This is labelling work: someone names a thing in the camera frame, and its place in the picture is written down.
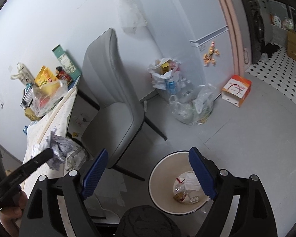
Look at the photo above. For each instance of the yellow snack bag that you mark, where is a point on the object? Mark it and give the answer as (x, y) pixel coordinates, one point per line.
(45, 76)

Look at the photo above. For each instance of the printed paper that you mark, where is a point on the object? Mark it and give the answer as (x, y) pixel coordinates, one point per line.
(60, 146)

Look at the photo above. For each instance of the white crumpled plastic bag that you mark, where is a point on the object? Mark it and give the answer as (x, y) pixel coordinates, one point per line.
(75, 159)

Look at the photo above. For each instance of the brown cardboard box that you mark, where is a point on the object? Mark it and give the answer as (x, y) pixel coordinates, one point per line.
(291, 44)

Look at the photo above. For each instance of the person's left hand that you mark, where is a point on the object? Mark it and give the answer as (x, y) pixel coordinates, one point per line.
(8, 215)

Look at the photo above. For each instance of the floral white tablecloth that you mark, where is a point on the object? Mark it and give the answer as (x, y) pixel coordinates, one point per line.
(39, 137)

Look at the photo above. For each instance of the clear plastic bag on floor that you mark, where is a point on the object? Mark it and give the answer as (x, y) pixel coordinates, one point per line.
(194, 106)

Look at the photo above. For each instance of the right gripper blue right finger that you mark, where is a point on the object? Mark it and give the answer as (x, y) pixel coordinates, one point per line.
(205, 171)

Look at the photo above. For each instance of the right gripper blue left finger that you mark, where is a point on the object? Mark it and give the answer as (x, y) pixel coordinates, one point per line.
(93, 173)

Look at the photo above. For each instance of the blue drink can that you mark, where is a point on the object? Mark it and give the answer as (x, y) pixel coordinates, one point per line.
(25, 130)

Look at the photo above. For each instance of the jar of dried goods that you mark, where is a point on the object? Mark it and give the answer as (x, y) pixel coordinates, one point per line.
(29, 113)

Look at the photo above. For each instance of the white bag of bottles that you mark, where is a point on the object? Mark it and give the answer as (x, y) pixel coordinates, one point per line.
(166, 75)

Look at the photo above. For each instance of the clear plastic bag on table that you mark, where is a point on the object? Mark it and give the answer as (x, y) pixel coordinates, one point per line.
(46, 97)

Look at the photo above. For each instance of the white paper tote bag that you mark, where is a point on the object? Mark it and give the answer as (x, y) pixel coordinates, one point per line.
(23, 74)

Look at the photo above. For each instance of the red bottle with black cap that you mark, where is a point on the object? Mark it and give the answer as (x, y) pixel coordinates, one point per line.
(62, 75)

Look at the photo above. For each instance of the grey upholstered chair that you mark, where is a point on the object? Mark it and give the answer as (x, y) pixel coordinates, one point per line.
(120, 116)

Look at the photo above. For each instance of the black washing machine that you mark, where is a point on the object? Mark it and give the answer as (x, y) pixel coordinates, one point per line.
(255, 11)

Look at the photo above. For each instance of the white round trash bin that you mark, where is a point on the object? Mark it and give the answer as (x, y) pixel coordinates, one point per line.
(174, 187)

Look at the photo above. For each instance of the orange white gift box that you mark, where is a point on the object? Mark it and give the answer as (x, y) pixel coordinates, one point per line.
(236, 90)

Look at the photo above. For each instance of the black wire basket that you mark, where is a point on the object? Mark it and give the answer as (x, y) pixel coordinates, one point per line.
(27, 96)

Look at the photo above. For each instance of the white mesh bag hanging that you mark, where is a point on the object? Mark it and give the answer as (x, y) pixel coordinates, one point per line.
(130, 16)

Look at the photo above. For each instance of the white refrigerator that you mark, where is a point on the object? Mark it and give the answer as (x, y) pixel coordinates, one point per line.
(194, 32)

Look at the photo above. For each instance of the green tall box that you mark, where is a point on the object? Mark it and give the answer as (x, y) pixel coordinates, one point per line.
(68, 65)

